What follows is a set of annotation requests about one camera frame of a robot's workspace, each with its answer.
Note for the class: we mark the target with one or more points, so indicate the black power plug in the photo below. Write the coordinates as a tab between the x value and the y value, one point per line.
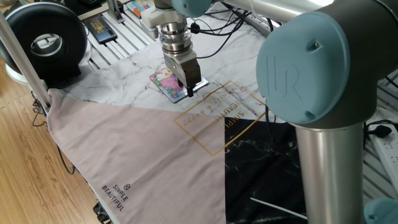
381	131

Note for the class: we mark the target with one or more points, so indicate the aluminium corner post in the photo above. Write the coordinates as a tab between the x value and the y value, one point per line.
21	59

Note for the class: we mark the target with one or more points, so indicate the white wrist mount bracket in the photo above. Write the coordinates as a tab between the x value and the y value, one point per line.
152	20

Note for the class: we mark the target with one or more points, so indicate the colourful fairy puzzle board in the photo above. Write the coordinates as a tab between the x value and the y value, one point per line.
169	88

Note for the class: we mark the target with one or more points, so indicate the colourful picture book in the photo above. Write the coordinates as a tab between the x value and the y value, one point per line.
140	6

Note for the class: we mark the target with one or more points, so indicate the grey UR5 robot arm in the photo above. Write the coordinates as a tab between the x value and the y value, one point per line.
326	77

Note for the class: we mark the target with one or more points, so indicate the white power strip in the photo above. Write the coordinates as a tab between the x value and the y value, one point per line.
385	155

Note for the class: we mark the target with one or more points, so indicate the thin white stick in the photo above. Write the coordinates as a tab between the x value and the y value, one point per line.
276	208

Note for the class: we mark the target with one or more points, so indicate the silver metal bracket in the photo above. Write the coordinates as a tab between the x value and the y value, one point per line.
115	11

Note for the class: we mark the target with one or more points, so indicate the black booklet with gold print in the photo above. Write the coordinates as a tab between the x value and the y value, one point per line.
99	28

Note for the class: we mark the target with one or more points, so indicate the marble pink black tablecloth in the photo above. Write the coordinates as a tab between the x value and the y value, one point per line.
140	149

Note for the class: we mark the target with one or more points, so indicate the silver Schunk gripper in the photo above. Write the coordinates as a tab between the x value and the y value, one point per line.
183	68

